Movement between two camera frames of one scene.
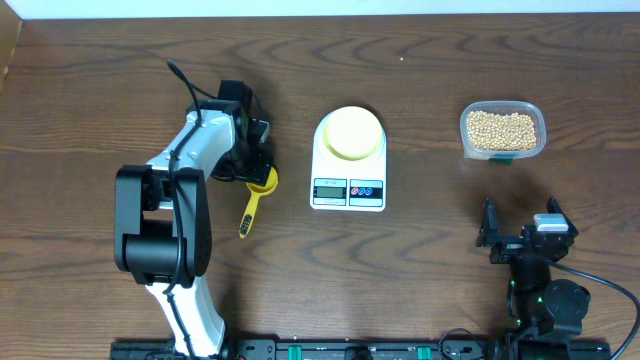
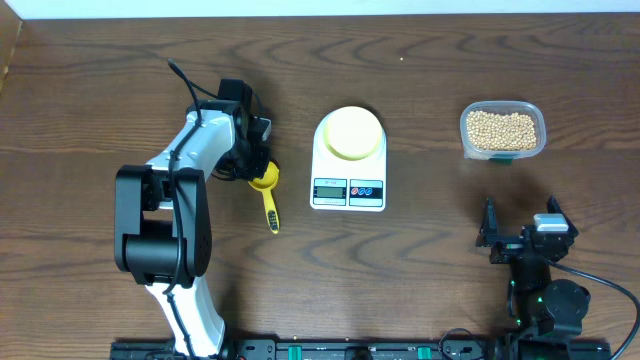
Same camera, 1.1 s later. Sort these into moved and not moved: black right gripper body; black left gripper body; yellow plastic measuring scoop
Moved: yellow plastic measuring scoop
Not moved: black right gripper body; black left gripper body
